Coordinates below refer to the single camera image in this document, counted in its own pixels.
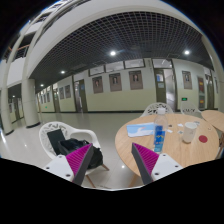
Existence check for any white round pillar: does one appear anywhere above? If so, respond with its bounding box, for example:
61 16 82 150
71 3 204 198
21 79 40 128

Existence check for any red round coaster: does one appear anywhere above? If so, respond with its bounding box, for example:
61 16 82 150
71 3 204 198
199 135 208 143

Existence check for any brown door left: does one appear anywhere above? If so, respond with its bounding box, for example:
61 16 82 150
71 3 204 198
74 80 88 113

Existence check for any framed portrait poster far right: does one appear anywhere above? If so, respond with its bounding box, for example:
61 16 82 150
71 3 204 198
182 71 192 89

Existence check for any framed portrait poster left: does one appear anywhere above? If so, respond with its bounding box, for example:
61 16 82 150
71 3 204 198
92 76 103 93

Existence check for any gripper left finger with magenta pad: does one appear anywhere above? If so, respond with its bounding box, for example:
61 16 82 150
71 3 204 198
44 144 93 186

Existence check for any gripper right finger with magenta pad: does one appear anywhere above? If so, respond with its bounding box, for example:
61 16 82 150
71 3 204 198
131 143 182 185

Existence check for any framed portrait poster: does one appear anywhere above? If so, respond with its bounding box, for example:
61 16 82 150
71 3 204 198
129 70 143 90
109 73 122 92
182 71 192 89
92 76 103 93

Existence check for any open doorway right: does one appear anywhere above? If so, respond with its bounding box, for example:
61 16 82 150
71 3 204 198
154 68 176 110

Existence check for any white paper cup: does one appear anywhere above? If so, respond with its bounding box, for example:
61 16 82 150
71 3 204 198
182 122 197 143

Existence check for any white plastic chair far right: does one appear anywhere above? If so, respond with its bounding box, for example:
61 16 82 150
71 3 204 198
180 101 201 118

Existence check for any white plastic chair behind table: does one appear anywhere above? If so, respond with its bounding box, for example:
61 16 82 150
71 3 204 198
142 102 173 117

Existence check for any black backpack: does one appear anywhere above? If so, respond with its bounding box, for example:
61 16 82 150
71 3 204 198
58 138 103 169

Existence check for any round wooden table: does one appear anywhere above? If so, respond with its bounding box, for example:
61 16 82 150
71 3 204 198
202 110 224 132
115 114 219 176

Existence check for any framed portrait poster middle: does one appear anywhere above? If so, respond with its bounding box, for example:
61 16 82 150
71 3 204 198
109 73 122 92

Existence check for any black laptop on chair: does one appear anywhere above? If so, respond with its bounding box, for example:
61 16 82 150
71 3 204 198
47 129 65 155

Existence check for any clear plastic water bottle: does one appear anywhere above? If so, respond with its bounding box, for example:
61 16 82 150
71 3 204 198
154 108 168 154

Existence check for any white plastic chair left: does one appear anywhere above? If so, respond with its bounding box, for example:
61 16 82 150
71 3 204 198
39 121 101 186

